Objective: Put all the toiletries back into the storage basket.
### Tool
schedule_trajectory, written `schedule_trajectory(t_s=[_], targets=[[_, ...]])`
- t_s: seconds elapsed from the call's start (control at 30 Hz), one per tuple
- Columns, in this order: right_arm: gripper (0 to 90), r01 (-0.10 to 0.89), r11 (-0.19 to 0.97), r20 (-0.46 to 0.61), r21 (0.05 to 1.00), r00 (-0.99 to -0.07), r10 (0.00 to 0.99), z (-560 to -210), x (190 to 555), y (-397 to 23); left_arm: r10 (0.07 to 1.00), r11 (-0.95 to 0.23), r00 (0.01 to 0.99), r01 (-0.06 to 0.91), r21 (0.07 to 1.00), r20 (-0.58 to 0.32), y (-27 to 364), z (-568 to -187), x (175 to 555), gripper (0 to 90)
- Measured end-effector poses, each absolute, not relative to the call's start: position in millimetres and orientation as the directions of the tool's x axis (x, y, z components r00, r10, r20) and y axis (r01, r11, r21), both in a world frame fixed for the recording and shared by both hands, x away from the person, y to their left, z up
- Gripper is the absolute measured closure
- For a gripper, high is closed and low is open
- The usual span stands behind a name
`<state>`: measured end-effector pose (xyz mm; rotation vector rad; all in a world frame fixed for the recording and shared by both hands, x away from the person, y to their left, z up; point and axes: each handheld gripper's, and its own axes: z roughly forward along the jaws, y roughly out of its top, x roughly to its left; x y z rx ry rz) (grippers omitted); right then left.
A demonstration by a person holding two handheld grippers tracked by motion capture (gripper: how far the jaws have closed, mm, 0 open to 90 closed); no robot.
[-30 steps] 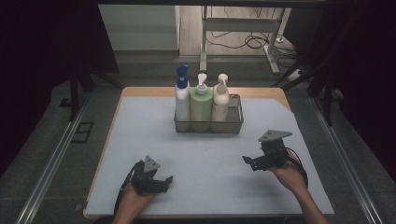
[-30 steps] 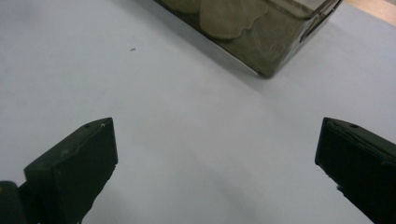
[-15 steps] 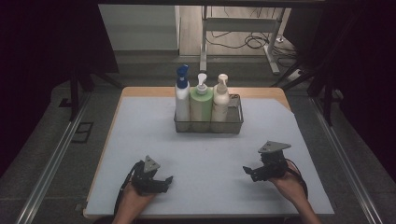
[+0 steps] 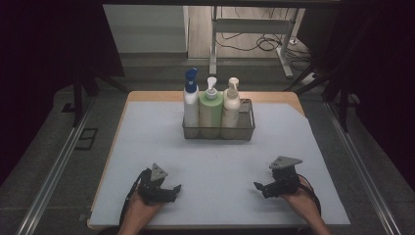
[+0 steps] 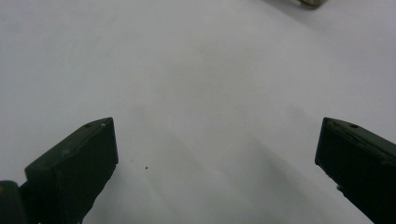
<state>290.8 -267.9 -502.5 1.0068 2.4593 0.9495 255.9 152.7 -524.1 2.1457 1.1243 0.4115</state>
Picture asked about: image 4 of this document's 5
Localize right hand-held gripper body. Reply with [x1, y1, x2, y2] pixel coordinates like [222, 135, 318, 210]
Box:
[262, 156, 303, 199]

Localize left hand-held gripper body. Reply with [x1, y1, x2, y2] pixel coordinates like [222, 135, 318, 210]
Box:
[136, 162, 174, 207]

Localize metal mesh basket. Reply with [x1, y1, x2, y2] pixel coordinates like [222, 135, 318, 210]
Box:
[181, 97, 256, 141]

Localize cream pump bottle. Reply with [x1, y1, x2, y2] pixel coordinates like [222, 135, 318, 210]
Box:
[221, 76, 242, 133]

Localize green pump bottle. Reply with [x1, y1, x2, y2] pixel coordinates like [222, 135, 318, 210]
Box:
[198, 76, 225, 133]

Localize white bottle with blue pump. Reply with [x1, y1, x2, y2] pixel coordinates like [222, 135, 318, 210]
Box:
[182, 67, 201, 133]

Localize person's right hand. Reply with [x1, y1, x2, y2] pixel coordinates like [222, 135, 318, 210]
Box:
[281, 185, 323, 226]

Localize pale blue table mat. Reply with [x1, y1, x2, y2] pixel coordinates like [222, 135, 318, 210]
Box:
[88, 101, 351, 227]

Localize black metal stand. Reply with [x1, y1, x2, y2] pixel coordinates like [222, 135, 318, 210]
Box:
[61, 65, 129, 128]
[283, 16, 361, 133]

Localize white power strip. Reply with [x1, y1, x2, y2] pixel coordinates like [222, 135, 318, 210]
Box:
[300, 71, 319, 87]

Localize dark curtain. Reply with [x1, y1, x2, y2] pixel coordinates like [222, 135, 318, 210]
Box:
[297, 0, 415, 189]
[0, 0, 125, 187]

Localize white cabinet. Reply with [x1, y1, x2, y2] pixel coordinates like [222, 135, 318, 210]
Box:
[102, 4, 190, 55]

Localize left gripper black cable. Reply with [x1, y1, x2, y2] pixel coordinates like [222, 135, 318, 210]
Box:
[118, 169, 148, 226]

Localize aluminium floor rail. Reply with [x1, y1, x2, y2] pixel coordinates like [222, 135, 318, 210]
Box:
[15, 97, 96, 235]
[325, 101, 403, 235]

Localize black floor cables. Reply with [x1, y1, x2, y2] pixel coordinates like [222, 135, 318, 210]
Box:
[216, 7, 312, 71]

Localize white desk frame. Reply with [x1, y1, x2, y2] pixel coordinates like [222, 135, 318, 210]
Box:
[208, 5, 300, 79]

